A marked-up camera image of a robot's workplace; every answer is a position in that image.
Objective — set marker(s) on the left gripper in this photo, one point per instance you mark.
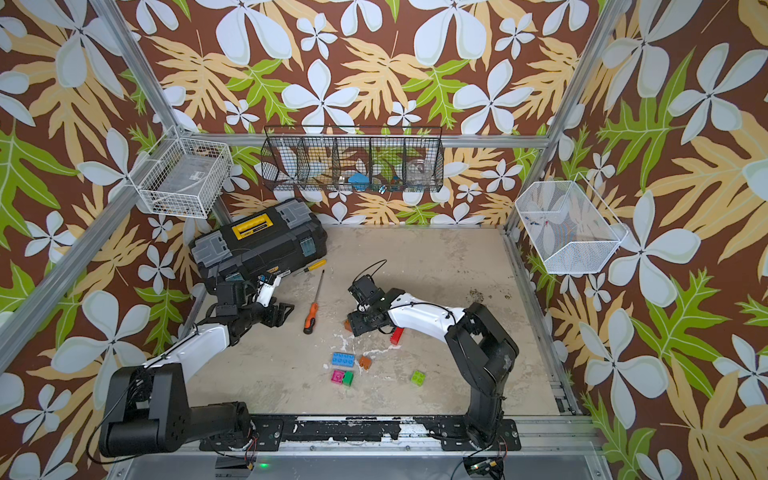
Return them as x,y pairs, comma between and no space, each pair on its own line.
277,314

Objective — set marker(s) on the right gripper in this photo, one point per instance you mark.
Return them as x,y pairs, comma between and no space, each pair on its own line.
356,323

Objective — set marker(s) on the red long lego brick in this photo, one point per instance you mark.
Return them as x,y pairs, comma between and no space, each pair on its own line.
396,336

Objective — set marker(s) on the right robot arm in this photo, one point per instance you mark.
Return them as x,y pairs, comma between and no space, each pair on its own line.
482,349

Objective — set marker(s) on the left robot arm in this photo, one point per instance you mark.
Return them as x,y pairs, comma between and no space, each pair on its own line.
148,409

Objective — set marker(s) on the light blue long lego brick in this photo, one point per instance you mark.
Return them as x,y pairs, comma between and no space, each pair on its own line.
344,360

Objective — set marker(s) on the magenta lego brick front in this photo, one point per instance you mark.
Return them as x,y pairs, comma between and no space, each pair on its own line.
338,376

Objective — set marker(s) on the lime green lego brick front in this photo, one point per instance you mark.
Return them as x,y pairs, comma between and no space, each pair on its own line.
418,378

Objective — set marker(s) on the black deli toolbox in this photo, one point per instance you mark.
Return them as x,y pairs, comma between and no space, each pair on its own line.
278,240

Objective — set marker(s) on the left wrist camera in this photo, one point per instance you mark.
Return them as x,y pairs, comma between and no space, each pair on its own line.
265,289

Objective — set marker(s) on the orange black handled screwdriver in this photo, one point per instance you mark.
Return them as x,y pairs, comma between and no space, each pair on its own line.
310,321

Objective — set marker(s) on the small yellow handled screwdriver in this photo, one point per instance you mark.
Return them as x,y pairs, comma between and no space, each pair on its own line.
316,265

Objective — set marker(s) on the black wire basket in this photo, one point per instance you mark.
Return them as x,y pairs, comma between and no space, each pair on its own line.
356,159

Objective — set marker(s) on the white wire basket left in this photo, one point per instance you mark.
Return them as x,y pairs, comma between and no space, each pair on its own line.
182,175

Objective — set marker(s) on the white wire basket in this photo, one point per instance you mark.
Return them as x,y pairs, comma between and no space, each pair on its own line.
572,228
182,175

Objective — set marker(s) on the white wire basket right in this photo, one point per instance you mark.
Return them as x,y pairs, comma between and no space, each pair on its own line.
572,228

